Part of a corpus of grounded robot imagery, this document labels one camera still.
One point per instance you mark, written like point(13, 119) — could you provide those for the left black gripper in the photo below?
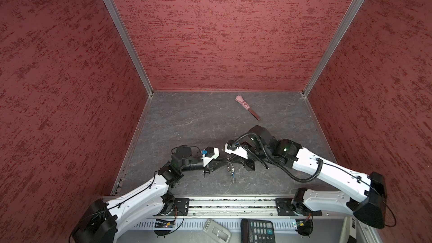
point(211, 168)

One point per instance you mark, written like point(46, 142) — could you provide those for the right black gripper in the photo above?
point(246, 162)

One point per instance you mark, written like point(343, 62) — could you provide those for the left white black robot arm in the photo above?
point(106, 221)

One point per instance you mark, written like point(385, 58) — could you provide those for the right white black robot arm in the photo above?
point(363, 196)

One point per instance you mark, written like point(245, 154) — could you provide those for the black calculator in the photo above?
point(257, 231)

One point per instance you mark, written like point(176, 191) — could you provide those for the grey plastic device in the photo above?
point(217, 232)

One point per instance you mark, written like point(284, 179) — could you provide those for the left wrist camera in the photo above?
point(209, 154)

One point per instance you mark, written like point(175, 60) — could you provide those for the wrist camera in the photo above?
point(209, 154)
point(231, 148)

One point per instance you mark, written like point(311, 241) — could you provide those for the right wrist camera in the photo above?
point(231, 148)

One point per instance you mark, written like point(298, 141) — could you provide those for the aluminium front rail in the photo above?
point(233, 206)

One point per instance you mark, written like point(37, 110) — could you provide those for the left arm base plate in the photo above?
point(176, 206)

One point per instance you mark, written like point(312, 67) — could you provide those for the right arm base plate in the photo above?
point(288, 208)

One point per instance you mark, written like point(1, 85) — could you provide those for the pink handled knife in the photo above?
point(244, 104)

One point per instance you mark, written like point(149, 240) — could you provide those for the left aluminium corner post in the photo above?
point(125, 37)

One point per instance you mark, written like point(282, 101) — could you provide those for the aluminium corner post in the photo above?
point(125, 37)
point(342, 28)

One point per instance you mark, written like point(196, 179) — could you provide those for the right aluminium corner post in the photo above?
point(342, 28)

